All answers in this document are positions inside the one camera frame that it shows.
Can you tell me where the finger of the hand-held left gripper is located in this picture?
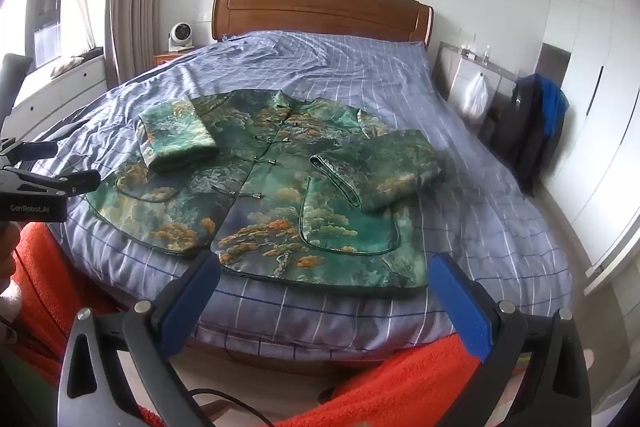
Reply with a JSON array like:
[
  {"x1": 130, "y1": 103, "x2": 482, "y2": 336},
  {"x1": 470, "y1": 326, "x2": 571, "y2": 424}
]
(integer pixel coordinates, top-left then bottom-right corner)
[
  {"x1": 29, "y1": 170, "x2": 102, "y2": 198},
  {"x1": 0, "y1": 138, "x2": 60, "y2": 170}
]

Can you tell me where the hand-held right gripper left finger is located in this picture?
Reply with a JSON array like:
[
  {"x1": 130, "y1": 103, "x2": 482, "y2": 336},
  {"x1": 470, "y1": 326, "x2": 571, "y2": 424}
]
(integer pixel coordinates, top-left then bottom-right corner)
[{"x1": 56, "y1": 248, "x2": 223, "y2": 427}]

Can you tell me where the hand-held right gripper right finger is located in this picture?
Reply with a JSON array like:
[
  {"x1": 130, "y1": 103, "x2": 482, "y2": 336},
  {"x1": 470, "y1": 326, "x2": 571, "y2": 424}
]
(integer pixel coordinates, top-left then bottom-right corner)
[{"x1": 425, "y1": 251, "x2": 596, "y2": 427}]

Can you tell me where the green printed duvet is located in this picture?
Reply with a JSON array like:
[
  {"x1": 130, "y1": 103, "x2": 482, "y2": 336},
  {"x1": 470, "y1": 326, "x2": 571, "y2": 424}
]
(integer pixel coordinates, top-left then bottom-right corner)
[{"x1": 85, "y1": 89, "x2": 443, "y2": 293}]

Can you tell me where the grey chair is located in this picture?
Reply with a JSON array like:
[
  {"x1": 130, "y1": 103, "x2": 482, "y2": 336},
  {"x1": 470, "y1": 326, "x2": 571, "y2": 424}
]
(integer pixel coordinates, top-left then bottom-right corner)
[{"x1": 0, "y1": 53, "x2": 32, "y2": 128}]

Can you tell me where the white window seat cabinet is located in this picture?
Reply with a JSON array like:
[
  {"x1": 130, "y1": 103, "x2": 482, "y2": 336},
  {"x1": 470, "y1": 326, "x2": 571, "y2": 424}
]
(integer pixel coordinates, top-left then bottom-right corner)
[{"x1": 10, "y1": 52, "x2": 108, "y2": 142}]

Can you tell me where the window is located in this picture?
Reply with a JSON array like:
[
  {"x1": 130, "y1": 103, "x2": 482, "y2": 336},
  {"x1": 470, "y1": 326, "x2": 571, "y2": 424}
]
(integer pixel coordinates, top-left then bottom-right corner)
[{"x1": 25, "y1": 0, "x2": 73, "y2": 68}]

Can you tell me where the wooden nightstand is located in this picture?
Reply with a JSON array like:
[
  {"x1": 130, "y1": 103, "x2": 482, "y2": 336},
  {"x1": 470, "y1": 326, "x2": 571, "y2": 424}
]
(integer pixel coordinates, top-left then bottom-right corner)
[{"x1": 152, "y1": 48, "x2": 196, "y2": 68}]

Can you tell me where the dark hanging jacket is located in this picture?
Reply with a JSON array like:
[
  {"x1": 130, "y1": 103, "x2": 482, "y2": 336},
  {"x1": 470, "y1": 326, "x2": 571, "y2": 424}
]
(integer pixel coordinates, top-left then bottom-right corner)
[{"x1": 492, "y1": 74, "x2": 563, "y2": 198}]

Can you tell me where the white plastic bag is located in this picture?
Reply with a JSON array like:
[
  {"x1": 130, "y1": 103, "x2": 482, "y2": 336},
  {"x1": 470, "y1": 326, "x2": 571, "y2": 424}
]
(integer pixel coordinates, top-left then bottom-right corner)
[{"x1": 460, "y1": 74, "x2": 490, "y2": 118}]

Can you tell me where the blue hanging garment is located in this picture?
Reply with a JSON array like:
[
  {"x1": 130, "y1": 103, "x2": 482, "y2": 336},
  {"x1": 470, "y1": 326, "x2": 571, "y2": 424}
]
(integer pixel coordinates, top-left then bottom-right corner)
[{"x1": 537, "y1": 77, "x2": 571, "y2": 135}]

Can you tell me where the grey dressing table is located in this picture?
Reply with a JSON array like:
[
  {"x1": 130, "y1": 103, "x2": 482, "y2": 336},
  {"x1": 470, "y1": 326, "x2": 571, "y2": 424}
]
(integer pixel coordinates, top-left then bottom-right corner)
[{"x1": 432, "y1": 41, "x2": 523, "y2": 142}]

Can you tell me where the blue checked bed cover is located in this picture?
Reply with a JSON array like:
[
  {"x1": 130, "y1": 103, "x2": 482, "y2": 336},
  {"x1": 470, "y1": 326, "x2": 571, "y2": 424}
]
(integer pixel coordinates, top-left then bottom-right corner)
[{"x1": 27, "y1": 29, "x2": 573, "y2": 348}]

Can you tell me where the white wardrobe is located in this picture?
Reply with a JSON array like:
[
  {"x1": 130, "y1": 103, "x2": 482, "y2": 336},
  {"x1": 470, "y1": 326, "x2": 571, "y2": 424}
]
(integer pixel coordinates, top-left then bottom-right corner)
[{"x1": 540, "y1": 0, "x2": 640, "y2": 268}]

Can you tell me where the wooden headboard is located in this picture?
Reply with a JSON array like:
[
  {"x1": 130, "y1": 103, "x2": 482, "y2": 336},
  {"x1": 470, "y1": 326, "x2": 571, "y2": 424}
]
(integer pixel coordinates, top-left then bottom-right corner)
[{"x1": 211, "y1": 0, "x2": 435, "y2": 52}]

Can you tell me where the black cable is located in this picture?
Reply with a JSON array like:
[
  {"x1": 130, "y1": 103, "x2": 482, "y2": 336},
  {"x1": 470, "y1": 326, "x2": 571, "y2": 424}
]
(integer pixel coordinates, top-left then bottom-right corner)
[{"x1": 185, "y1": 388, "x2": 278, "y2": 427}]

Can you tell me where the white round camera device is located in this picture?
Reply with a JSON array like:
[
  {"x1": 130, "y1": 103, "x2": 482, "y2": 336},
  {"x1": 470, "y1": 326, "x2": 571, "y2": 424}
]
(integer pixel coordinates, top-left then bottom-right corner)
[{"x1": 167, "y1": 22, "x2": 197, "y2": 52}]

